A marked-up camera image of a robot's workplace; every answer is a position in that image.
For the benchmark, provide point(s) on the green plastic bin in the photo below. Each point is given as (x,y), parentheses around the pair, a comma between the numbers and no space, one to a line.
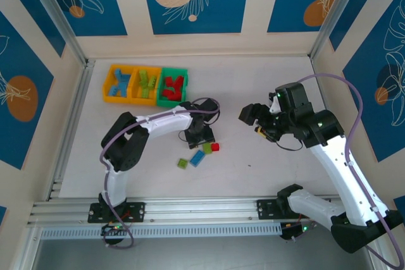
(171,104)

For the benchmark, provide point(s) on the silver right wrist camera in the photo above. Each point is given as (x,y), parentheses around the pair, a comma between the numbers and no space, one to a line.
(276,105)

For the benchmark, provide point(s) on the aluminium side rail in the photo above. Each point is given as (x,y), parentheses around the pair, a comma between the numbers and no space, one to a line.
(76,108)

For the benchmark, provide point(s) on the blue lego brick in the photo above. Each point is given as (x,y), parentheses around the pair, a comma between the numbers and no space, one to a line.
(123,92)
(126,78)
(121,84)
(119,72)
(112,90)
(196,158)

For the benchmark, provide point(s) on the orange two-compartment plastic bin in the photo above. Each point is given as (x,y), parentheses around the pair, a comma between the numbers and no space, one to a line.
(120,100)

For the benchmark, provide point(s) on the controller circuit board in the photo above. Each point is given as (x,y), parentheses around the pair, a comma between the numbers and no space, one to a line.
(294,230)
(114,229)

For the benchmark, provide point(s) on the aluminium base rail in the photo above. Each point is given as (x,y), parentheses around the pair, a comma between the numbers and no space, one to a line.
(205,208)

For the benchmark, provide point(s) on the red lego brick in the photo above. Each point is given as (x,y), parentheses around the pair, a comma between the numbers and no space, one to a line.
(178,88)
(215,147)
(180,81)
(175,95)
(170,81)
(166,93)

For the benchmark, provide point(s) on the lime green square lego brick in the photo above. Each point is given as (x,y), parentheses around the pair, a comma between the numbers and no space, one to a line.
(181,163)

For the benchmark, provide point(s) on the right controller circuit board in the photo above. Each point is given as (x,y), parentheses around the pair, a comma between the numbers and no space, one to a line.
(294,230)

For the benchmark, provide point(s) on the aluminium frame post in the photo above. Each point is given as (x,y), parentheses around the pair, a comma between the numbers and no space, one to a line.
(60,20)
(336,14)

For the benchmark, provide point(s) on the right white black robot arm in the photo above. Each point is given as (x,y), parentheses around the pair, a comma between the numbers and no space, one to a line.
(335,162)

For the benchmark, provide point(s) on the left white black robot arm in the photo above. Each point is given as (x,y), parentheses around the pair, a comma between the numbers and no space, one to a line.
(164,123)

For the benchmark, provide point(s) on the left controller circuit board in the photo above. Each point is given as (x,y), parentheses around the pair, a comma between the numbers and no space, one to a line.
(114,229)

